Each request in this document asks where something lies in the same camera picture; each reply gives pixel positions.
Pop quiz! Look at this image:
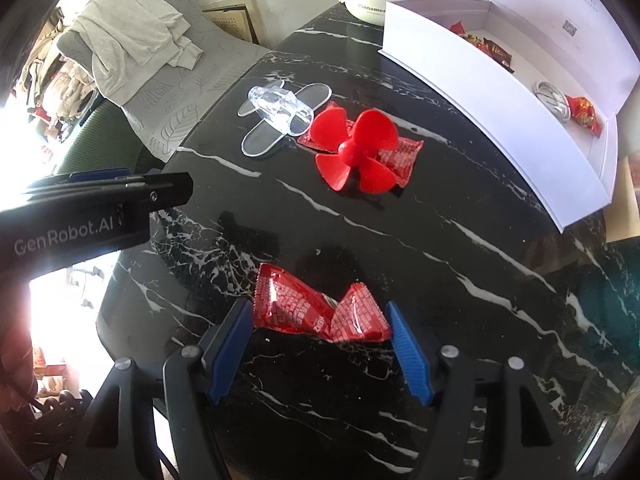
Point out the beige clothes pile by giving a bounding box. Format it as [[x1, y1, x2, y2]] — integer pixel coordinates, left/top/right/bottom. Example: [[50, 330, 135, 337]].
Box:
[[20, 7, 98, 126]]

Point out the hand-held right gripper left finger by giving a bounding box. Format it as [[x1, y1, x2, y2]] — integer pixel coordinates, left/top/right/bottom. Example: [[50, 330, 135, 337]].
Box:
[[82, 300, 253, 480]]

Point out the beige garment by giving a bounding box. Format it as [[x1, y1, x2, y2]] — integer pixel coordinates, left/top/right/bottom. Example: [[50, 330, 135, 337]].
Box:
[[56, 0, 205, 106]]

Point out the green fabric chair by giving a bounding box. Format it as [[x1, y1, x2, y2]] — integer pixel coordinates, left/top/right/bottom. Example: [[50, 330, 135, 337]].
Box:
[[50, 105, 166, 181]]

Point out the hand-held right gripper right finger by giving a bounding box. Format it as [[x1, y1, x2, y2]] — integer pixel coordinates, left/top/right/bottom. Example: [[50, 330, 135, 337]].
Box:
[[385, 301, 563, 480]]

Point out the white charging cable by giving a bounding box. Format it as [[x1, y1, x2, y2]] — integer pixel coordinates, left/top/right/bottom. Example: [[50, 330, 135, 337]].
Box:
[[534, 80, 573, 123]]

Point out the wooden framed board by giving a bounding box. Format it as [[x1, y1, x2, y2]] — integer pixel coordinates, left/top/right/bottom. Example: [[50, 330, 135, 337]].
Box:
[[200, 0, 273, 47]]

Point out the dark chocolate candy packet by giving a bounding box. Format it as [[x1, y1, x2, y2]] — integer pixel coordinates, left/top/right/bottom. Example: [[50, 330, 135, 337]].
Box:
[[482, 39, 516, 73]]

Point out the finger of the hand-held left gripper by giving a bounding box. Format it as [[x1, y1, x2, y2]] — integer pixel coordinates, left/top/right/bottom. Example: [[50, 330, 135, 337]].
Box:
[[30, 169, 151, 192], [120, 172, 194, 208]]

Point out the grey leaf-pattern chair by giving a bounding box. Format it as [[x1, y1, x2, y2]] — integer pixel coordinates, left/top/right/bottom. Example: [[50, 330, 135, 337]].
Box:
[[120, 0, 271, 163]]

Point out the red gold-print candy packet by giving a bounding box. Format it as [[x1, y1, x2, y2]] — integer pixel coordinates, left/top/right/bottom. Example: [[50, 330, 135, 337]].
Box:
[[447, 20, 488, 53], [565, 95, 601, 136]]

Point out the red plastic propeller fan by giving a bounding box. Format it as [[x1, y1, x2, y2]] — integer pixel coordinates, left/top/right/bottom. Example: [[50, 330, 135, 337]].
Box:
[[309, 107, 401, 196]]

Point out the clear acrylic stand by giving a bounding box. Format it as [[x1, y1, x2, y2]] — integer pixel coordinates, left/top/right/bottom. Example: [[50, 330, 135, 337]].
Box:
[[236, 79, 333, 158]]

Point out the white gift box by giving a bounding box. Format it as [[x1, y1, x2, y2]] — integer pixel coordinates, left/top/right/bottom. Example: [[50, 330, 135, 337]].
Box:
[[377, 0, 640, 233]]

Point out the red brick-print candy packet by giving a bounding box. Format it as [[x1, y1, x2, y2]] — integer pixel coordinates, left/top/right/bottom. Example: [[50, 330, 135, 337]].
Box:
[[252, 262, 392, 343], [297, 102, 425, 191]]

